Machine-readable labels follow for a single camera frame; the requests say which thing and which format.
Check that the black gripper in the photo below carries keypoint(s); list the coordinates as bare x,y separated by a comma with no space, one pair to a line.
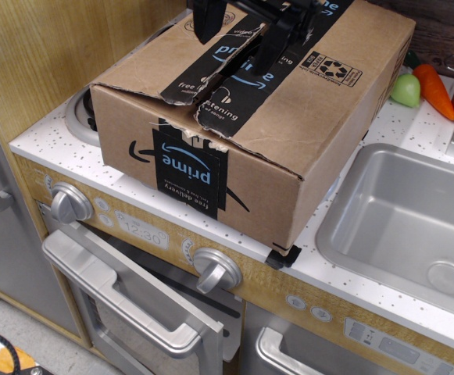
295,16

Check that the cardboard Amazon Prime box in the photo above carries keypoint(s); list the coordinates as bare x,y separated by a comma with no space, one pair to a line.
255,152

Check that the green toy vegetable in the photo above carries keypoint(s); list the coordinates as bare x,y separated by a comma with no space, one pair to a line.
406,90

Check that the orange toy carrot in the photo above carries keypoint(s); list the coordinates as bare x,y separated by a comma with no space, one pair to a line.
433,90

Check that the black tape patch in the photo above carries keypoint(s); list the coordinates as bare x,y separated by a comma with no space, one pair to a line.
277,261

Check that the right silver stove knob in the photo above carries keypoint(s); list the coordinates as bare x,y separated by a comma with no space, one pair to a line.
215,269

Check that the silver stove knob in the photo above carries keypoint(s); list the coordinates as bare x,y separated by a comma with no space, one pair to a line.
69,204
215,269

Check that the left silver stove knob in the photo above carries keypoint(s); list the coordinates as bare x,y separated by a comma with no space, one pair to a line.
69,204

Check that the silver toy sink basin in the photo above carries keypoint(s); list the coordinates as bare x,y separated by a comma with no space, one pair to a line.
393,221

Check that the silver toy oven door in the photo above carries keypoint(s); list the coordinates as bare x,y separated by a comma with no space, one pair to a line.
141,325

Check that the silver dishwasher door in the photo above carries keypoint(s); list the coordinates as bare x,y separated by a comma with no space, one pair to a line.
272,345

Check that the silver toy fridge door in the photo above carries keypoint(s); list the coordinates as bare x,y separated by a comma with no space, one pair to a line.
27,280

